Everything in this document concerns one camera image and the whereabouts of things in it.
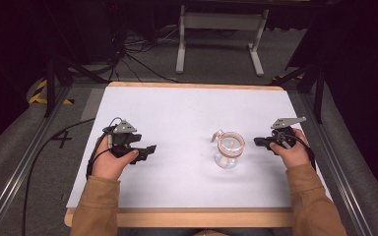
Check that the person's left hand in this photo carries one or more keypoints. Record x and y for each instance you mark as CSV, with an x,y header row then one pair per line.
x,y
111,165

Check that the black metal stand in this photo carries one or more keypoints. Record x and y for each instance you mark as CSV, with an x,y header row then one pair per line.
x,y
311,82
59,75

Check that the yellow black floor tape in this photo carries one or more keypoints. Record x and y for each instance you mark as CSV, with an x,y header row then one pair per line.
x,y
39,95

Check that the aluminium floor rail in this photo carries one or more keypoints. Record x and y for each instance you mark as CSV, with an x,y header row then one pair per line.
x,y
338,170
19,170

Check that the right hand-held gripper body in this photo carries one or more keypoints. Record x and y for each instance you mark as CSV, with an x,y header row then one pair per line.
x,y
283,132

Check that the white table mat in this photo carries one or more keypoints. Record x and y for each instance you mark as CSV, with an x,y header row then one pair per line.
x,y
190,114

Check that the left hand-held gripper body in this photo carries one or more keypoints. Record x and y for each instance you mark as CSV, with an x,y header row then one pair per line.
x,y
124,137

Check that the person's right hand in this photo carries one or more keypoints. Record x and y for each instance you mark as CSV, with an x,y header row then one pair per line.
x,y
294,155

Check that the clear glass jug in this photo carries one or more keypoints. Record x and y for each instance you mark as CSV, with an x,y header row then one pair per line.
x,y
229,149

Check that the white metal stand frame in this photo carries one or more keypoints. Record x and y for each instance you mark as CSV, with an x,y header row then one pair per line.
x,y
221,21

